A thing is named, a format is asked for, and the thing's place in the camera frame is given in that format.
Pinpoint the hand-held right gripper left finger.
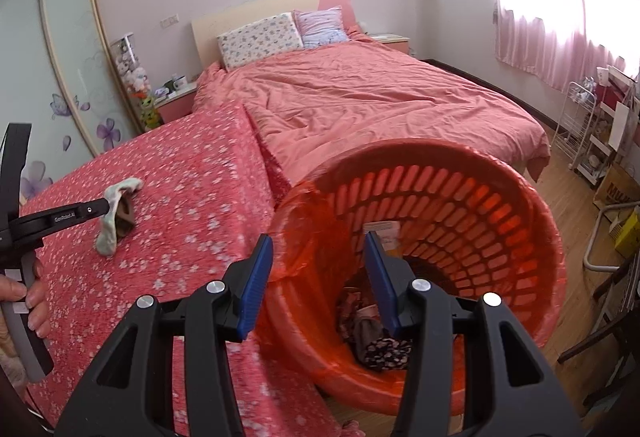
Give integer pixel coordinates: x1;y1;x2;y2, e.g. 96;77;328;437
54;233;275;437

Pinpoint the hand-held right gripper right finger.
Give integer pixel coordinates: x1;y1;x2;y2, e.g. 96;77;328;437
363;229;583;437

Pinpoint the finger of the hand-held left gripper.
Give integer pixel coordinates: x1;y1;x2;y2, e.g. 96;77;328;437
17;198;111;239

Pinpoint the brown checked cloth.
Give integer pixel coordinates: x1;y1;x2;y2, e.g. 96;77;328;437
340;287;381;338

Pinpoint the pale grey sock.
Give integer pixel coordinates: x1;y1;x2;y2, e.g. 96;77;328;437
95;177;146;258

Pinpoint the orange plastic basket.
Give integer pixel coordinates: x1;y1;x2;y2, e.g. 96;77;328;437
265;139;568;418

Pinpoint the person's left hand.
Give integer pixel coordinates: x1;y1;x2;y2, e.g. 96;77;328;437
0;258;52;340

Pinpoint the black floral cloth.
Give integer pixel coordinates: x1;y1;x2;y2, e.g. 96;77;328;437
352;317;413;370

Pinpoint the red floral blanket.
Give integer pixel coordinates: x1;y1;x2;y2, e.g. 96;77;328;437
20;104;366;437

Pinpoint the floral sliding wardrobe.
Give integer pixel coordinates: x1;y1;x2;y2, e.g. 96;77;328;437
0;0;143;212

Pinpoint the green plush toy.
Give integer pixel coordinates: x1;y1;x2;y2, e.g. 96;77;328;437
140;94;162;128

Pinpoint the pink nightstand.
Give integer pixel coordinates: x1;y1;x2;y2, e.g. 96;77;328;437
152;82;198;124

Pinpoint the clear tube of plush toys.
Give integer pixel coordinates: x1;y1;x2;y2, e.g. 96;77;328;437
110;33;151;128

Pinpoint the bed with pink duvet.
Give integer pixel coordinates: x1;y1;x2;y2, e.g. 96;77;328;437
192;29;551;198

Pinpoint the pink bedside cabinet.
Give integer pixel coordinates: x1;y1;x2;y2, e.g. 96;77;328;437
370;33;411;58

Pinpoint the dark chair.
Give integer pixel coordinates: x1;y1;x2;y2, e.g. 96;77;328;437
557;257;640;408

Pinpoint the white floral pillow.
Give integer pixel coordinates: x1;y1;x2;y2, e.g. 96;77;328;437
216;12;304;72

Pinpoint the beige and pink headboard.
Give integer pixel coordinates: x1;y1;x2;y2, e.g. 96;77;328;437
191;0;361;68

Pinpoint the yellow box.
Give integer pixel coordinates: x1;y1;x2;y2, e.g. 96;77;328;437
614;212;640;258

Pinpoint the cardboard box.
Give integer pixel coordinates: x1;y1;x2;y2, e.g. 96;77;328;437
592;162;640;212

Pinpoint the pink striped pillow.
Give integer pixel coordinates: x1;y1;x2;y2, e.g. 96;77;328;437
292;7;348;49

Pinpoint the pink curtain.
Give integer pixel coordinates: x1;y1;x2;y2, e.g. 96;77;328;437
492;0;640;92

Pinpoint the white tube frame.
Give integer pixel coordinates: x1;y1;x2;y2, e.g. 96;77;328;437
582;204;636;273

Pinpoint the white wire rack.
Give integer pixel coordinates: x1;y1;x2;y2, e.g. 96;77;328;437
552;79;613;188

